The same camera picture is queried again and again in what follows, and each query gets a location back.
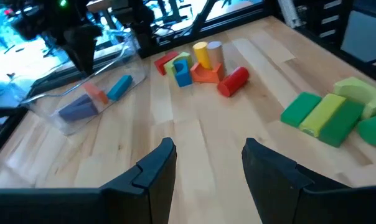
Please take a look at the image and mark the orange arch block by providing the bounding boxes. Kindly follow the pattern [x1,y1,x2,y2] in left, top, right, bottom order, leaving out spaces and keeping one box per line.
[190,62,225,85]

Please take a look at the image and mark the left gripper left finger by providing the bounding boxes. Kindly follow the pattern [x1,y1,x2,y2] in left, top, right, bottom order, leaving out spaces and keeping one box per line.
[0,137,178,224]

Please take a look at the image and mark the light green rectangular block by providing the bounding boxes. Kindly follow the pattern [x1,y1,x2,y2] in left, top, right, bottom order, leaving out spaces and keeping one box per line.
[298,93,347,138]

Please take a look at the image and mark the black drawer cabinet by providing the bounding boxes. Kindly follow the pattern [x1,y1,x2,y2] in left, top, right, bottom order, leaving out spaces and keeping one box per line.
[295,0,354,43]

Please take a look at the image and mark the green cylinder block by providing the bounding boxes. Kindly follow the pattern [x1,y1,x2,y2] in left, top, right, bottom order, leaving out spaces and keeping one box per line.
[357,112,376,147]

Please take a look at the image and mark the red cylinder block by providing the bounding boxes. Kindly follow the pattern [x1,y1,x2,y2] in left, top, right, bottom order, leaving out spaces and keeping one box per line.
[217,66,250,98]

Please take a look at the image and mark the long blue rectangular block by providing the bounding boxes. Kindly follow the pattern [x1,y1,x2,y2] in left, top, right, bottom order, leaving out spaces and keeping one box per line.
[106,74,134,101]

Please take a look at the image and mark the clear plastic bin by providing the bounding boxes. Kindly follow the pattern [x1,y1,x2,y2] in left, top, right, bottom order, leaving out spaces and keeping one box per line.
[19,30,147,136]

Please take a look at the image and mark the blue arch block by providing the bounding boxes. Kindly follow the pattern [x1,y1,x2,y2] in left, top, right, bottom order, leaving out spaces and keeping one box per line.
[174,58,194,88]

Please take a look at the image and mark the natural wood cylinder block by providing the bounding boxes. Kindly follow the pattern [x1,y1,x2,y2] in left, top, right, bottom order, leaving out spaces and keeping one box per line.
[206,40,225,68]

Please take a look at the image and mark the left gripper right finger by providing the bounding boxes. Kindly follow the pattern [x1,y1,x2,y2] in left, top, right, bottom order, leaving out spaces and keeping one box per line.
[241,138,376,224]

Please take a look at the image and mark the dark grey panel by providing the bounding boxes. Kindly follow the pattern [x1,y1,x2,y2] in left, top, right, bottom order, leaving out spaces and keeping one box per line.
[340,9,376,65]

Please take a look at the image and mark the purple rectangular block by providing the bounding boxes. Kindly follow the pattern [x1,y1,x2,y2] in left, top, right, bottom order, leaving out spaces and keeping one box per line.
[66,93,95,108]
[59,101,99,123]

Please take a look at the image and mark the yellow cylinder block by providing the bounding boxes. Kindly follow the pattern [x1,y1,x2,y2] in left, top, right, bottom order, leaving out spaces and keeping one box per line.
[192,41,213,70]

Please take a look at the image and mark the silver aluminium extrusion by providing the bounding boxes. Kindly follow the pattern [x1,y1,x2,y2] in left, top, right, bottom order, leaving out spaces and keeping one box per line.
[276,0,303,29]

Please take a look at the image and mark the red rectangular block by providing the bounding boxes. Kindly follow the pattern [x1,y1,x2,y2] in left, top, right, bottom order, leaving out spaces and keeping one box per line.
[153,50,180,77]

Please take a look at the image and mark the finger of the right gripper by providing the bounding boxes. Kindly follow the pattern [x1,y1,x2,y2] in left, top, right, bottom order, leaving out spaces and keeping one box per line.
[82,26,103,75]
[63,27,83,68]

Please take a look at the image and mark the light green arch block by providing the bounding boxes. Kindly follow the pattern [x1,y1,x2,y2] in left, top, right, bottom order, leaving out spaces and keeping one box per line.
[163,51,194,78]
[333,76,376,121]

